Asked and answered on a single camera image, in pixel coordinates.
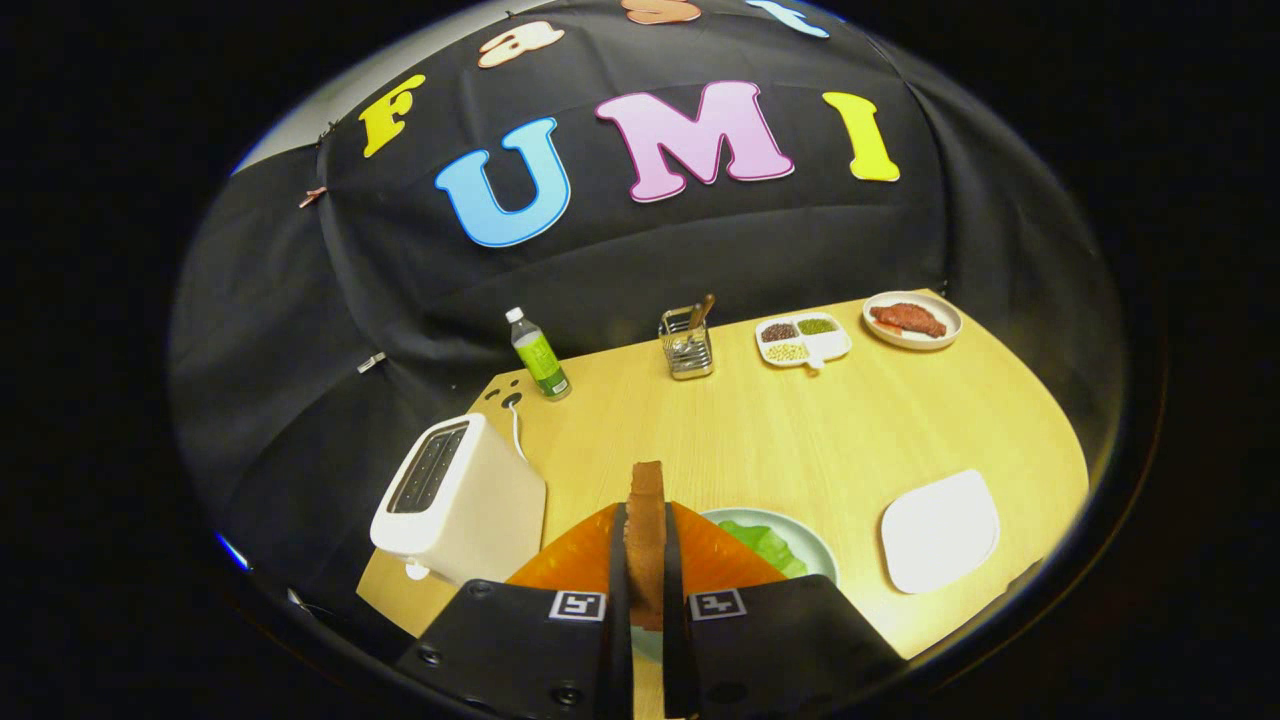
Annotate black backdrop cloth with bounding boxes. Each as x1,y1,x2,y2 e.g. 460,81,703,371
168,0,1126,601

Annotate pale green round plate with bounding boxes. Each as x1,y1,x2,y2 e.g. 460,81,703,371
632,508,839,663

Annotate green lettuce leaf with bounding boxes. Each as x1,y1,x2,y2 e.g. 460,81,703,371
718,519,809,579

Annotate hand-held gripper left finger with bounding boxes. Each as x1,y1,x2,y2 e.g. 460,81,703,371
395,500,634,720

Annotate white toaster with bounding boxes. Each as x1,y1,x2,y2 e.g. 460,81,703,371
370,413,548,587

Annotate green label drink bottle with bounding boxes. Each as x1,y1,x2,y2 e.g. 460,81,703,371
504,306,573,402

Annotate white bread slice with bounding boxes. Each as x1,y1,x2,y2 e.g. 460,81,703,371
624,461,669,631

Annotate white round plate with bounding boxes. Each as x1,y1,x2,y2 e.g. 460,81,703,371
862,290,964,351

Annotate metal wire utensil holder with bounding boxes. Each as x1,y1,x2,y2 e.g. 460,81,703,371
659,307,715,381

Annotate white divided dish with beans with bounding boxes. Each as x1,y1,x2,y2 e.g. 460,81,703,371
754,312,853,371

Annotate red meat slice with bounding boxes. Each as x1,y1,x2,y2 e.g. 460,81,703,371
869,302,947,339

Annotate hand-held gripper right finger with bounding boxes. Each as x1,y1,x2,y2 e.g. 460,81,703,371
662,500,906,720

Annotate white square plate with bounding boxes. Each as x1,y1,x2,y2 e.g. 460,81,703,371
880,469,1001,595

